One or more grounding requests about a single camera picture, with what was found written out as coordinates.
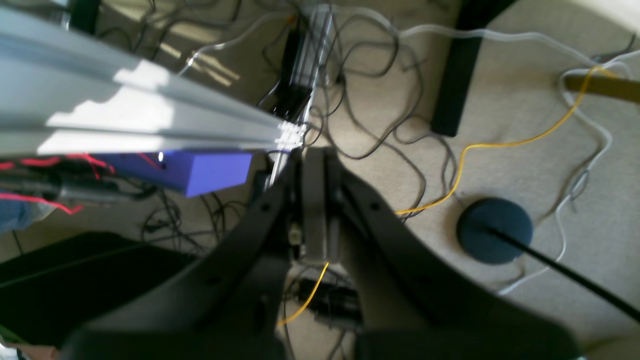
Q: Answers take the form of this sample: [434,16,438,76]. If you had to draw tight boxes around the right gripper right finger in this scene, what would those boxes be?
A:
[322,148,581,360]

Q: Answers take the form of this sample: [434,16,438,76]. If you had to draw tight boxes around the white floor cable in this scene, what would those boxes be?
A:
[400,25,640,296]

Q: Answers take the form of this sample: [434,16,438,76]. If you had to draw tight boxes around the dark round stand base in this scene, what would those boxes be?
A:
[455,197,534,265]

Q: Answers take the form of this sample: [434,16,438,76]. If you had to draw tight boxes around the aluminium frame rail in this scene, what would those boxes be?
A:
[0,7,306,157]

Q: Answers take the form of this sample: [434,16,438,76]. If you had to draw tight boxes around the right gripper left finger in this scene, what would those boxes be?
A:
[60,149,302,360]

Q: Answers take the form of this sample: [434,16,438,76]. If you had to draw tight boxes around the black floor case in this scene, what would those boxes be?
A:
[0,232,195,347]

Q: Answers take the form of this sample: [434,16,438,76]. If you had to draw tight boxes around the black table leg post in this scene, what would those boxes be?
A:
[430,0,514,138]

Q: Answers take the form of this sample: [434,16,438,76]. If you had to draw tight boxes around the blue box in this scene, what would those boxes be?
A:
[94,150,253,198]

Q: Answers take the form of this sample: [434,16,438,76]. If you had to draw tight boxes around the yellow floor cable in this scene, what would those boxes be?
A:
[275,65,621,328]

